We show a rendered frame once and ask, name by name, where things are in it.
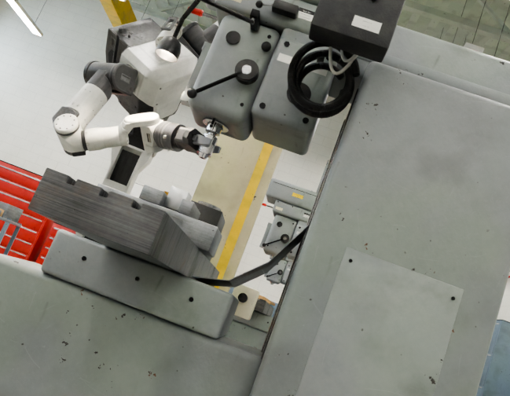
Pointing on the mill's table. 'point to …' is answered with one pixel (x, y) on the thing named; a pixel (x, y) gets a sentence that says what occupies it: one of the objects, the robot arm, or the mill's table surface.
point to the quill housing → (229, 42)
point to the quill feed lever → (244, 74)
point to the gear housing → (273, 20)
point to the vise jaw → (153, 195)
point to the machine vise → (186, 222)
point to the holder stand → (210, 214)
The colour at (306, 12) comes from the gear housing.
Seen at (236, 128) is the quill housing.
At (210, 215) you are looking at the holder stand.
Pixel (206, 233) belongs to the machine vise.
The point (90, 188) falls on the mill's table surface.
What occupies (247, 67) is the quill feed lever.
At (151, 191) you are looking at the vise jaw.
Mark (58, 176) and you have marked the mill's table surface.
